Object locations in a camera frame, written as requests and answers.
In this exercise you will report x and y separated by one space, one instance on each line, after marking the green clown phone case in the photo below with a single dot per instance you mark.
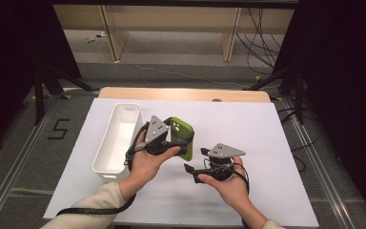
181 127

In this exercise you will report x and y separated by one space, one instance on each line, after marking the black curtain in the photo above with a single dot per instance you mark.
346 79
12 47

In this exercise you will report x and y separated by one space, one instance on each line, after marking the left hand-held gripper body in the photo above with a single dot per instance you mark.
155 130

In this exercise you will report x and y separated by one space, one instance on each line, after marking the black metal stand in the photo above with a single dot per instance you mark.
298 95
39 95

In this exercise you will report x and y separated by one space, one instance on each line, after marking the beige wooden desk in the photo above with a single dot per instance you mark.
171 19

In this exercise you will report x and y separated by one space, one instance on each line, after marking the person's right hand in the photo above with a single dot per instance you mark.
233 187

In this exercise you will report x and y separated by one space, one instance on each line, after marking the person's left hand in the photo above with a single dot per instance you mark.
144 170

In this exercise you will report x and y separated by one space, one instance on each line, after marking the white plastic storage box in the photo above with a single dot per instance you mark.
117 140

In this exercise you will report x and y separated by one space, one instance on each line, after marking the yellow floor tape piece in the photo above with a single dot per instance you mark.
278 98
68 97
258 78

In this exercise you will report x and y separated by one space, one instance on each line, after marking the black horizontal metal bar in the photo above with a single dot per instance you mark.
171 3

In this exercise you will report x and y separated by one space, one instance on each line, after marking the metal floor rail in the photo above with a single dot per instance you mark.
324 171
19 156

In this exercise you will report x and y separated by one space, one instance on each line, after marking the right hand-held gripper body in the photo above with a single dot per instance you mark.
224 151

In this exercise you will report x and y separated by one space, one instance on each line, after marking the small white plug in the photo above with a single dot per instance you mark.
89 39
101 34

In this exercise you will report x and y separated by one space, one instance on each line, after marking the white table mat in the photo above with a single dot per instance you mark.
235 127

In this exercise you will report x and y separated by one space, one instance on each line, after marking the light wooden table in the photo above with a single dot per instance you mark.
178 94

